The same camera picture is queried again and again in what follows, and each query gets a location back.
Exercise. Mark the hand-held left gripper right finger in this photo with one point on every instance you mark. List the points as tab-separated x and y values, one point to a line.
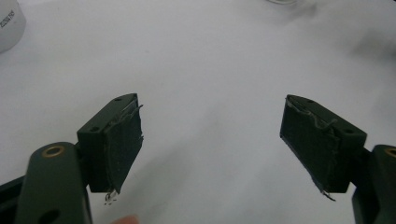
317	146

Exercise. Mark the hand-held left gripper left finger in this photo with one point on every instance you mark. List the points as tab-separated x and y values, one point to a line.
106	146

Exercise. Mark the pale blue table mat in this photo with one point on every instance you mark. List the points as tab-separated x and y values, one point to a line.
211	77

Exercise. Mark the white round container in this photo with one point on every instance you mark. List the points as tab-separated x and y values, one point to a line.
9	25

